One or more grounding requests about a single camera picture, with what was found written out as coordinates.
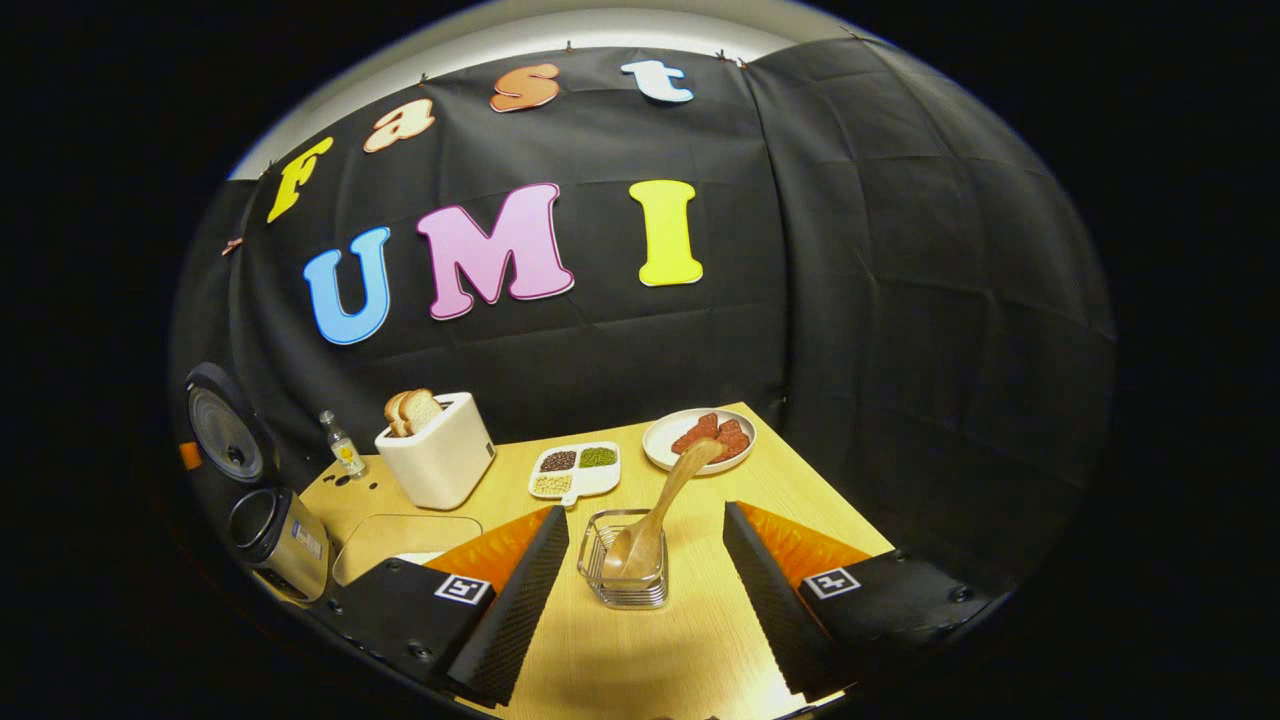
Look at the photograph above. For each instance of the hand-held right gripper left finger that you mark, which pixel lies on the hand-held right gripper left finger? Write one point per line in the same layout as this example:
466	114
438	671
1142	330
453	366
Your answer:
520	600

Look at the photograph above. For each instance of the glass bottle yellow label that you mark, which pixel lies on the glass bottle yellow label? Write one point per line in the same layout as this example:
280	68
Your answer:
345	452

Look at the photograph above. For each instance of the red heart-shaped meat piece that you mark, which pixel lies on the red heart-shaped meat piece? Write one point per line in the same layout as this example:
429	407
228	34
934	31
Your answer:
735	440
695	435

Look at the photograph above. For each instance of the white toaster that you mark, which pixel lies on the white toaster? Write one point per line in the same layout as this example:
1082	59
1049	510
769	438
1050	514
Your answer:
440	465

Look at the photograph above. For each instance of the round white plate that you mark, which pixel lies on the round white plate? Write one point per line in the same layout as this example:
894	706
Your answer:
665	440

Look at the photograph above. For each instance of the white divided bean dish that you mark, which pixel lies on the white divided bean dish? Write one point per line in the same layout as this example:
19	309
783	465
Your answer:
575	480

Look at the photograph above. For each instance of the wooden spoon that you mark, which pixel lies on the wooden spoon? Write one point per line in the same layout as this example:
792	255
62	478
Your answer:
655	520

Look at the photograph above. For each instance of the dark blue rice cooker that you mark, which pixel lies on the dark blue rice cooker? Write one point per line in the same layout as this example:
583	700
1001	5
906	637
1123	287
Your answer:
290	545

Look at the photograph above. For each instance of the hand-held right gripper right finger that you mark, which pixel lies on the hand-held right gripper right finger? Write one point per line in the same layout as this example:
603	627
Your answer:
765	600

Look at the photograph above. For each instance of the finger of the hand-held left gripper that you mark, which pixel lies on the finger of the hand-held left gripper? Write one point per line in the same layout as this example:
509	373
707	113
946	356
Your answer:
190	456

